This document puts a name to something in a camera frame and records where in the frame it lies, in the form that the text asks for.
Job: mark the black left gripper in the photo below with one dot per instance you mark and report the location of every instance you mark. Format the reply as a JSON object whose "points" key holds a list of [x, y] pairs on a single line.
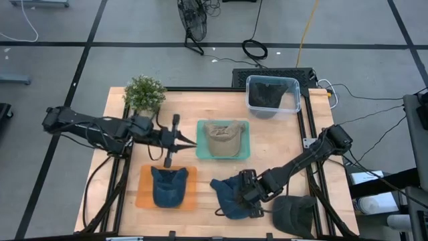
{"points": [[170, 140]]}

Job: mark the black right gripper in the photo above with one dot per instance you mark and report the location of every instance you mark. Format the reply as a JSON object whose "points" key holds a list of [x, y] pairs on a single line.
{"points": [[252, 192]]}

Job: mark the teal translucent plastic bin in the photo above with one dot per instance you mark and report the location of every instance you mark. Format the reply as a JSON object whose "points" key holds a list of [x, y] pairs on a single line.
{"points": [[200, 150]]}

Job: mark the blue denim cap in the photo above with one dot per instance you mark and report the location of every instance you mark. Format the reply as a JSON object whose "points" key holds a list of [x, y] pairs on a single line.
{"points": [[227, 197], [168, 187]]}

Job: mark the orange translucent plastic bin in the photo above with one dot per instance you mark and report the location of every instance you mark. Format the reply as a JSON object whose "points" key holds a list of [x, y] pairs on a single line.
{"points": [[142, 187]]}

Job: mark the clear plastic bin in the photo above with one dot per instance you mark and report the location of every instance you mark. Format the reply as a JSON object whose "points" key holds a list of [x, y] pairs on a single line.
{"points": [[294, 97]]}

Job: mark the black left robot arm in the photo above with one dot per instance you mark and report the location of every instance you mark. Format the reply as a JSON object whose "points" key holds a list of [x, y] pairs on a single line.
{"points": [[83, 125]]}

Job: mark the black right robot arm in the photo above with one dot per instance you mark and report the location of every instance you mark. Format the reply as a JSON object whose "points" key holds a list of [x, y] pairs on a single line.
{"points": [[301, 160]]}

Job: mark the green potted plant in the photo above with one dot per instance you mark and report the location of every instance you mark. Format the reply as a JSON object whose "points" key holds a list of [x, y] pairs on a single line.
{"points": [[143, 93]]}

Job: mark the silver mounting plate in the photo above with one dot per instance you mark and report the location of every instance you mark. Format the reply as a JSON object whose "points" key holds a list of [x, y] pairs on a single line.
{"points": [[309, 143]]}

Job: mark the black perforated computer case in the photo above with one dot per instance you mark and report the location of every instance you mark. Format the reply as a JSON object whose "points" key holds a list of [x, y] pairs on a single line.
{"points": [[240, 74]]}

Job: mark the white paper sheet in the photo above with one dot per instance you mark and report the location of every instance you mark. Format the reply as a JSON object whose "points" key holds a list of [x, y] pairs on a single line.
{"points": [[366, 176]]}

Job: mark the white roll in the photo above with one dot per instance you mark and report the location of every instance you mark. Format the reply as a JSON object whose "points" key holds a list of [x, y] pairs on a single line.
{"points": [[378, 203]]}

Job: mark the black floor fan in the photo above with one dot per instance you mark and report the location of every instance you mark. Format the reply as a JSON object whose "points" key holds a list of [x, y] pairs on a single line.
{"points": [[194, 16]]}

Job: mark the black beam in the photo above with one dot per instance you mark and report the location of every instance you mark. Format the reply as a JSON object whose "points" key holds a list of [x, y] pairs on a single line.
{"points": [[384, 182]]}

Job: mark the grey cylinder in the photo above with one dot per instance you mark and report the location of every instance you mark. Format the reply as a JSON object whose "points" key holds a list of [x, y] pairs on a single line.
{"points": [[398, 222]]}

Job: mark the grey upright panel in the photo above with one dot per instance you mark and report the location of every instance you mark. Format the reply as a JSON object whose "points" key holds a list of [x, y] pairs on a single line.
{"points": [[414, 140]]}

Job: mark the grey table foot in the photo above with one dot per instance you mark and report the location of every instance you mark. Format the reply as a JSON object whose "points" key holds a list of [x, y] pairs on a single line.
{"points": [[40, 3], [15, 79]]}

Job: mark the black caster base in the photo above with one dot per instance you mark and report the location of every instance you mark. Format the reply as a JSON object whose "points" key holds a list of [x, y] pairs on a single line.
{"points": [[4, 110]]}

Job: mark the black aluminium table frame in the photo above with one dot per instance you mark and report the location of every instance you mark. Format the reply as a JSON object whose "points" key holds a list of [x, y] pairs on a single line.
{"points": [[200, 89]]}

